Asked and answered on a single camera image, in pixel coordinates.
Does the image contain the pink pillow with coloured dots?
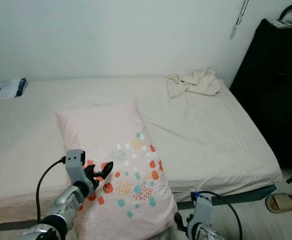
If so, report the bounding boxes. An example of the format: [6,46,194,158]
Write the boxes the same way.
[55,99,179,240]

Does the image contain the bed with white sheet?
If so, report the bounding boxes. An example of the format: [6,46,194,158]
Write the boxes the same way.
[0,76,283,224]

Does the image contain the beige slipper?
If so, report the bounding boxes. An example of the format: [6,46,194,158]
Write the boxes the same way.
[264,192,292,215]

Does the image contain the person's foot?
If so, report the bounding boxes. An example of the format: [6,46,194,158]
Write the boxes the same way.
[270,194,292,210]

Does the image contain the white and blue plastic bag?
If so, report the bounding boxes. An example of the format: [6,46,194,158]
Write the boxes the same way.
[0,77,28,100]

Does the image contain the crumpled beige cloth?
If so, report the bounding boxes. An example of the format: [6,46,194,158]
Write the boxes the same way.
[166,67,221,99]

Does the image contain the black cabinet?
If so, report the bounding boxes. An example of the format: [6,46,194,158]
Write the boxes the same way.
[229,18,292,169]

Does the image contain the flat white device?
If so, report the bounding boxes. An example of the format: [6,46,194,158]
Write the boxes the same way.
[265,18,292,29]

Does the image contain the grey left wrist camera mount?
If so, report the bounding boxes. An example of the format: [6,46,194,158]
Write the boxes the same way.
[64,149,91,185]

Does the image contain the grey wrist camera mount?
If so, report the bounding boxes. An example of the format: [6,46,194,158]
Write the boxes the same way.
[64,149,91,185]
[192,191,215,227]

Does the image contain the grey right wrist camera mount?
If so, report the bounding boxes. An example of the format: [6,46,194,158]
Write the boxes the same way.
[192,191,215,227]

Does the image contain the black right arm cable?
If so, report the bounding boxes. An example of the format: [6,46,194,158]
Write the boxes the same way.
[196,190,243,240]

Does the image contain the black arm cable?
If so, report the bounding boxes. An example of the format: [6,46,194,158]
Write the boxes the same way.
[36,157,67,227]
[196,190,243,240]

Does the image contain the dark bed frame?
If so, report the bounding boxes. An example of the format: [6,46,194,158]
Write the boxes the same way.
[0,183,278,233]

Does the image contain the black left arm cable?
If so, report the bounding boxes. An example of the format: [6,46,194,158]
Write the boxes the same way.
[36,157,67,227]

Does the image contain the metal wall hanger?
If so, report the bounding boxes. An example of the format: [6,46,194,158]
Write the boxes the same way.
[235,0,250,27]

